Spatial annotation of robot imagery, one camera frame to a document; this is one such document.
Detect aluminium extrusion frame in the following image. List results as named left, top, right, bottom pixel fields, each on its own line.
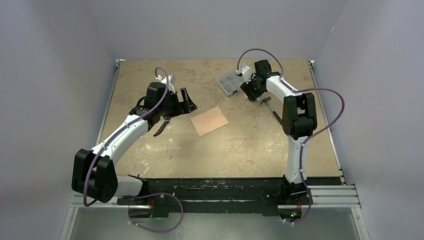
left=71, top=60, right=366, bottom=240

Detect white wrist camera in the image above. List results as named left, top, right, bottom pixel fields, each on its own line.
left=156, top=74, right=177, bottom=88
left=235, top=65, right=254, bottom=83

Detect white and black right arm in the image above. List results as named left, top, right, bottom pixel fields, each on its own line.
left=235, top=60, right=318, bottom=204

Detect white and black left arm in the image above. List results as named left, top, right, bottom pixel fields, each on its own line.
left=71, top=81, right=198, bottom=205

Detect clear plastic organizer box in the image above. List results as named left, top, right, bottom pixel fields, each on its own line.
left=215, top=68, right=245, bottom=97

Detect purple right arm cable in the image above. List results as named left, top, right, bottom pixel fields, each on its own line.
left=236, top=48, right=346, bottom=226

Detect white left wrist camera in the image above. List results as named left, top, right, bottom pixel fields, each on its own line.
left=156, top=74, right=177, bottom=88

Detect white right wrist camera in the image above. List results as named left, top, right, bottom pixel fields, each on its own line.
left=235, top=65, right=254, bottom=83

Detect pink and cream envelope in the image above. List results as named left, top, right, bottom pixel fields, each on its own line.
left=190, top=106, right=229, bottom=137

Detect small black hammer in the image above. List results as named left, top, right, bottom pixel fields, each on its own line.
left=260, top=96, right=283, bottom=126

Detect black pruning shears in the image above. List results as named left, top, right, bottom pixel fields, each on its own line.
left=153, top=116, right=171, bottom=137

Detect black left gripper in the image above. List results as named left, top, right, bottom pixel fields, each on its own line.
left=157, top=88, right=196, bottom=117

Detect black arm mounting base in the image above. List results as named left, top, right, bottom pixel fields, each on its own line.
left=82, top=177, right=342, bottom=218

